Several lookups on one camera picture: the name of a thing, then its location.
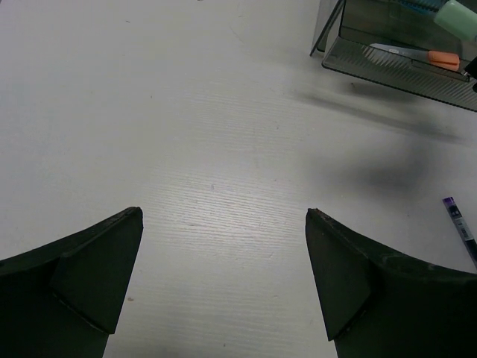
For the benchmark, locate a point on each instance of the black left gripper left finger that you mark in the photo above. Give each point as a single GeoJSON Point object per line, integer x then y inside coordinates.
{"type": "Point", "coordinates": [64, 299]}

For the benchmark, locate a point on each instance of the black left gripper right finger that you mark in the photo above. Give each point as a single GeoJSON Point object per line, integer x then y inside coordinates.
{"type": "Point", "coordinates": [379, 302]}

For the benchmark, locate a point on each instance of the orange highlighter marker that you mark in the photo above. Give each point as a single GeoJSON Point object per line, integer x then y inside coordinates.
{"type": "Point", "coordinates": [440, 59]}

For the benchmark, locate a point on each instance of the clear acrylic drawer organizer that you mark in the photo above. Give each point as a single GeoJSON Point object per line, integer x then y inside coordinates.
{"type": "Point", "coordinates": [426, 48]}

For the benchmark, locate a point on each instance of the green highlighter marker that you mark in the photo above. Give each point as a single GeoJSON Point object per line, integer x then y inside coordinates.
{"type": "Point", "coordinates": [458, 20]}

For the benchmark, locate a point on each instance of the purple pen refill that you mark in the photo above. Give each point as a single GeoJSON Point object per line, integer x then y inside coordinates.
{"type": "Point", "coordinates": [461, 226]}

